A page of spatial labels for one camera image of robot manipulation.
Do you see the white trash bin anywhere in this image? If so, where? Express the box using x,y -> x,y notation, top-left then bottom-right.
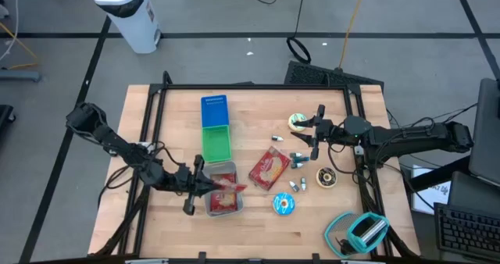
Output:
91,0 -> 163,55

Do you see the grey plastic bin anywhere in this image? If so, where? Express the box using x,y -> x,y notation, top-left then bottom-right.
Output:
202,161 -> 245,218

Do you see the black cable with coil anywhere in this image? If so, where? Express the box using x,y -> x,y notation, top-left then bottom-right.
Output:
286,0 -> 313,65

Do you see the black perforated case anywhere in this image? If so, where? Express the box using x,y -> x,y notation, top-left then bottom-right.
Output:
284,60 -> 384,89

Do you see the yellow hanging cable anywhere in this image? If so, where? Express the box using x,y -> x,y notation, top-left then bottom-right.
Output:
337,0 -> 369,70

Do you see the dark laptop screen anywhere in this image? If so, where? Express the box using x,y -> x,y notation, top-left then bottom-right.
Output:
446,170 -> 500,218

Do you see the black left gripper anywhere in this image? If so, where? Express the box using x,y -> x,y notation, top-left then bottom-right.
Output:
173,154 -> 226,217

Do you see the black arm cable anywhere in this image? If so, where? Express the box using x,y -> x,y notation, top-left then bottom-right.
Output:
327,141 -> 378,187
150,141 -> 196,168

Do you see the white floor cable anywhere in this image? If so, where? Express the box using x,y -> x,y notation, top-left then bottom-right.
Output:
0,0 -> 21,62

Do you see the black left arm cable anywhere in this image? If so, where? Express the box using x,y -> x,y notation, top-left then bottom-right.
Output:
150,141 -> 196,168

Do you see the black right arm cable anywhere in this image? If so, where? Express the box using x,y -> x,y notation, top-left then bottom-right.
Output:
327,141 -> 378,187

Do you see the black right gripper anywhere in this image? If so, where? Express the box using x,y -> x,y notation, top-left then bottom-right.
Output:
291,104 -> 347,162

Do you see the green plastic basket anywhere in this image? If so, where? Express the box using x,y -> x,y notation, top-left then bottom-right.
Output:
201,124 -> 232,164

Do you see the chocolate icing donut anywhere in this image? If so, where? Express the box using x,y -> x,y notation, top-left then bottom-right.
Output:
315,166 -> 338,190

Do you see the black keyboard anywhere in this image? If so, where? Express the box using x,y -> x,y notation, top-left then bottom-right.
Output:
433,202 -> 500,263

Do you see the blue plastic basket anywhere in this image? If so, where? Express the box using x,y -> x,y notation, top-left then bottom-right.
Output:
201,95 -> 230,129

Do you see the yellow floor cable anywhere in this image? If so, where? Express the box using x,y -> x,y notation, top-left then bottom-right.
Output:
0,20 -> 40,72

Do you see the grey floor base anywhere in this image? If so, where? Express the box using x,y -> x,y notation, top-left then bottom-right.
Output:
0,67 -> 42,83

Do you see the white paper sheet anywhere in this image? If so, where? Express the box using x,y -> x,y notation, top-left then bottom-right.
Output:
409,163 -> 453,216

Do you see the cream donut green icing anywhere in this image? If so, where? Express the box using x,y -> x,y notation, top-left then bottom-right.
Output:
287,112 -> 309,133

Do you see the blue icing donut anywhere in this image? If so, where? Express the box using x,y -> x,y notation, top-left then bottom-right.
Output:
272,192 -> 296,216

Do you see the black diagonal bar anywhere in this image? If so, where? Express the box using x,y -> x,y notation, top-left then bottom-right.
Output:
405,155 -> 472,194

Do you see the grey laptop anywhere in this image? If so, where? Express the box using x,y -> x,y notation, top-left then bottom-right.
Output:
467,77 -> 500,189

